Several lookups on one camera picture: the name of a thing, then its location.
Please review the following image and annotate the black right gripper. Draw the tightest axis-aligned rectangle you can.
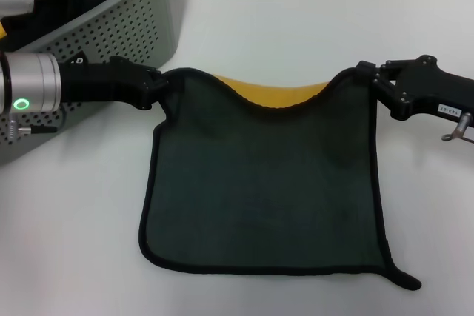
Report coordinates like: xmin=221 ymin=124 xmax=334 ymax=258
xmin=355 ymin=55 xmax=474 ymax=122

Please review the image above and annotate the left gripper cable with plug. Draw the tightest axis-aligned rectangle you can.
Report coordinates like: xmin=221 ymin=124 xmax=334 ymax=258
xmin=7 ymin=107 xmax=68 ymax=141

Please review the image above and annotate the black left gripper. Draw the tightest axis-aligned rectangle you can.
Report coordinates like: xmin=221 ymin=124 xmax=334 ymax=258
xmin=57 ymin=56 xmax=168 ymax=111

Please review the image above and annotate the grey perforated storage box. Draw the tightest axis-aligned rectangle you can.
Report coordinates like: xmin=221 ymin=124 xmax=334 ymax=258
xmin=0 ymin=0 xmax=183 ymax=167

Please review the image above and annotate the black and yellow towel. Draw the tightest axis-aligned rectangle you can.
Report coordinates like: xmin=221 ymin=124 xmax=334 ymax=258
xmin=0 ymin=0 xmax=124 ymax=53

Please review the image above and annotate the gripper cable with plug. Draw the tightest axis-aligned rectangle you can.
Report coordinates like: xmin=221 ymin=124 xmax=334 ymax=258
xmin=440 ymin=110 xmax=474 ymax=144
xmin=7 ymin=107 xmax=68 ymax=141

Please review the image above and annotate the dark green yellow-backed towel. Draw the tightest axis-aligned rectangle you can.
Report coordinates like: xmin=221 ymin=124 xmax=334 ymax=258
xmin=138 ymin=67 xmax=424 ymax=292

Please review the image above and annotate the right gripper cable with plug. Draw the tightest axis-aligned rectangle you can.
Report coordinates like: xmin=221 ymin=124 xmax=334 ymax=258
xmin=440 ymin=110 xmax=474 ymax=144

